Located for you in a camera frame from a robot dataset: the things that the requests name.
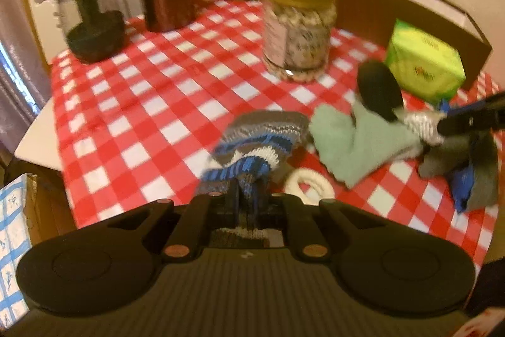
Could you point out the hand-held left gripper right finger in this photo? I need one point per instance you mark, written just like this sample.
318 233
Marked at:
272 208

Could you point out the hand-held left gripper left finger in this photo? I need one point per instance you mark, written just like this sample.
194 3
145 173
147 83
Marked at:
231 202

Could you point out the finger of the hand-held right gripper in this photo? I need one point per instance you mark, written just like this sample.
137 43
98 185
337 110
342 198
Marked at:
465 108
469 122

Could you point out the cream scrunchie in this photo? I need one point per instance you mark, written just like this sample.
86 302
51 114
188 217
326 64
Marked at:
292 181

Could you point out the cotton swab bag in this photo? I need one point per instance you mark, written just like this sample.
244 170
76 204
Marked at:
424 125

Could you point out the grey and blue fuzzy sock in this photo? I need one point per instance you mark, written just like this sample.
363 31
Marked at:
477 171

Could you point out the patterned knitted sock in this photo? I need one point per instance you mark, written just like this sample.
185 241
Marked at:
256 143

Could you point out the brown cardboard box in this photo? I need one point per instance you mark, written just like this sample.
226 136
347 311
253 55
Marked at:
371 13

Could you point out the green tissue pack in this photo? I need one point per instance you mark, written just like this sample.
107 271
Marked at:
422 64

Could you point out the black round cloth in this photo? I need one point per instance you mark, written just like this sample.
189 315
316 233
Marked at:
380 88

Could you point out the mint green sock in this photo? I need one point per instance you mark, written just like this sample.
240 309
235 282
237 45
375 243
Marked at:
363 141

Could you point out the red white checkered tablecloth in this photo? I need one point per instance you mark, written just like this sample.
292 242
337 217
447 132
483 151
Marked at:
158 96

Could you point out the nut jar with gold lid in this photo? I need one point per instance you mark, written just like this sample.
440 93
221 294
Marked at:
300 33

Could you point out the white wooden chair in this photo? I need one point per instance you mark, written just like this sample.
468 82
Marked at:
39 139

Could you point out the red and white paper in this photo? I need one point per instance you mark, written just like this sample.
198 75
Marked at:
479 325

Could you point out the glass jar with dark base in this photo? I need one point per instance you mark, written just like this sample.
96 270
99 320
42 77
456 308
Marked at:
92 33

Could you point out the blue white patterned box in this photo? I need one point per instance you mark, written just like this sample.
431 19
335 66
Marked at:
12 242

